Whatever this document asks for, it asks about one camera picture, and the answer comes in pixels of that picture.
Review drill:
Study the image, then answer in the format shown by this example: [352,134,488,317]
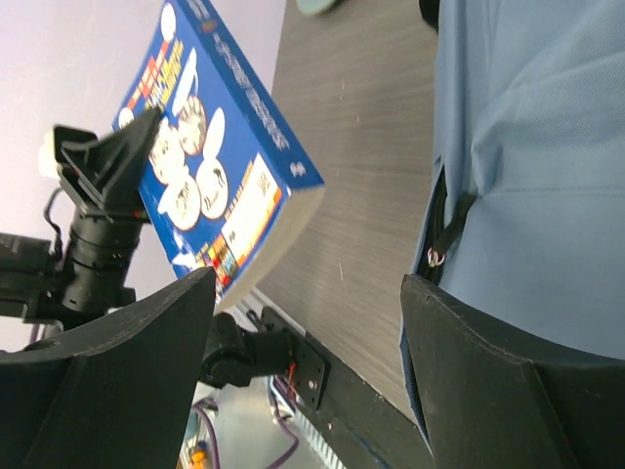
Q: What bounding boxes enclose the slotted cable duct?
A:
[293,410,347,469]

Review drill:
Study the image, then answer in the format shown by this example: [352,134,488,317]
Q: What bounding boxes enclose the green round plate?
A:
[296,0,339,17]

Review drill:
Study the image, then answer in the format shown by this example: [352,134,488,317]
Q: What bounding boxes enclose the blue student backpack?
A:
[398,0,625,450]

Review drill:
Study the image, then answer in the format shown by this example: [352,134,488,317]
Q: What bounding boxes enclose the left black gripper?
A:
[53,107,162,224]

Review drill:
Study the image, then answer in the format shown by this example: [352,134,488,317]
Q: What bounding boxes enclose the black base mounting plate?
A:
[261,306,435,468]

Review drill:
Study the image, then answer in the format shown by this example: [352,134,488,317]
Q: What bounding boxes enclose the blue book with plates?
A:
[112,1,324,310]

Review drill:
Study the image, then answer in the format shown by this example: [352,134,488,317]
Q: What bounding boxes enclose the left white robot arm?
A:
[1,108,298,389]

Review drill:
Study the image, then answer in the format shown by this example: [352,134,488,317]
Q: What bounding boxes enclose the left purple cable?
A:
[192,380,302,469]

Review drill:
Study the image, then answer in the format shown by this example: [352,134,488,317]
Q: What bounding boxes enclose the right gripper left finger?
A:
[1,268,215,468]

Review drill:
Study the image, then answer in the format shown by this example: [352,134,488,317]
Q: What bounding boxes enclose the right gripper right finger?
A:
[400,276,624,468]

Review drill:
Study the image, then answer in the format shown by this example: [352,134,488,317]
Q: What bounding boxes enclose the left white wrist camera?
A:
[38,129,60,181]

